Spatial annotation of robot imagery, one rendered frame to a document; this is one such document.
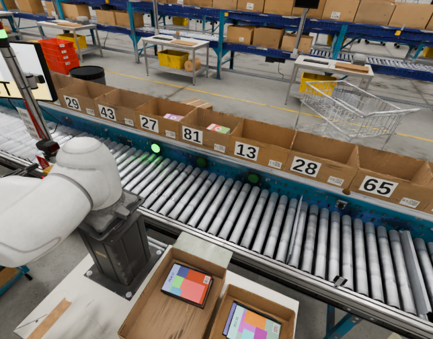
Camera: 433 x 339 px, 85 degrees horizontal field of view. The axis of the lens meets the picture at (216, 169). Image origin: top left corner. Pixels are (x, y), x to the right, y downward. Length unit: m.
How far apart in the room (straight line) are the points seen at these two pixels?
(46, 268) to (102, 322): 1.29
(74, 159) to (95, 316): 0.70
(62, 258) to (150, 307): 1.37
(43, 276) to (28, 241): 1.70
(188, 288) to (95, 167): 0.65
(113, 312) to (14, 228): 0.64
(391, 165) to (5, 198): 1.91
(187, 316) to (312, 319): 1.16
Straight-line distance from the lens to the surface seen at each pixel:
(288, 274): 1.31
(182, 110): 2.03
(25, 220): 0.69
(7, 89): 1.81
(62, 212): 0.72
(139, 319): 1.16
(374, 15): 5.86
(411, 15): 5.95
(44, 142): 1.62
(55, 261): 2.42
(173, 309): 1.15
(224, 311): 1.15
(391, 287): 1.50
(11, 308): 2.36
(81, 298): 1.28
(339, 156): 1.84
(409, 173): 1.96
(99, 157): 0.77
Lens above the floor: 1.83
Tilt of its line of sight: 39 degrees down
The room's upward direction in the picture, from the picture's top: 4 degrees clockwise
